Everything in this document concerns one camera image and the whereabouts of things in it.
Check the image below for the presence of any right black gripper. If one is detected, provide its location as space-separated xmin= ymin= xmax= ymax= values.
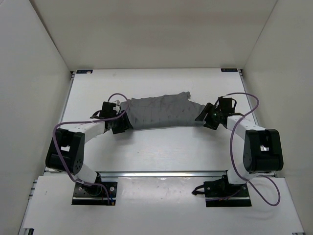
xmin=196 ymin=103 xmax=223 ymax=130

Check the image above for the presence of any grey pleated skirt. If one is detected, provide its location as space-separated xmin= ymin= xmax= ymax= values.
xmin=120 ymin=92 xmax=205 ymax=130

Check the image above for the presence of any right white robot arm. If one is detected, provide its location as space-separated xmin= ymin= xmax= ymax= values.
xmin=195 ymin=96 xmax=284 ymax=196

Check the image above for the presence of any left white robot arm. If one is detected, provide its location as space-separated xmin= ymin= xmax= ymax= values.
xmin=45 ymin=100 xmax=131 ymax=195

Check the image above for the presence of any right blue corner label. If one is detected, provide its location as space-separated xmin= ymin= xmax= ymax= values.
xmin=221 ymin=68 xmax=238 ymax=72

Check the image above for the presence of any blue corner label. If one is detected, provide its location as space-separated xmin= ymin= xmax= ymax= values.
xmin=221 ymin=68 xmax=238 ymax=72
xmin=76 ymin=70 xmax=93 ymax=74

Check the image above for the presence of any left blue corner label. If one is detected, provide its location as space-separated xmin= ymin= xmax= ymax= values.
xmin=76 ymin=70 xmax=93 ymax=74

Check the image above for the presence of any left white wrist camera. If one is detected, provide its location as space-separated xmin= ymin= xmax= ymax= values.
xmin=113 ymin=100 xmax=121 ymax=115

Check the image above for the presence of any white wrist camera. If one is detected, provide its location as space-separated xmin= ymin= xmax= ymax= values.
xmin=214 ymin=96 xmax=221 ymax=108
xmin=113 ymin=100 xmax=121 ymax=115

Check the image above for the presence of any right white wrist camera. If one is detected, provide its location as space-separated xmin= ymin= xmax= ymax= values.
xmin=214 ymin=96 xmax=221 ymax=108

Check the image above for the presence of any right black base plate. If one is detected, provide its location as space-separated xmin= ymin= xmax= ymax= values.
xmin=192 ymin=179 xmax=252 ymax=208

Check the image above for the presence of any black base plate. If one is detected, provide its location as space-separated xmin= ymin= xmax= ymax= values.
xmin=192 ymin=179 xmax=252 ymax=208
xmin=71 ymin=181 xmax=118 ymax=206

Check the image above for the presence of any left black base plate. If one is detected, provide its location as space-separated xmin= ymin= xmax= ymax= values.
xmin=71 ymin=181 xmax=118 ymax=206

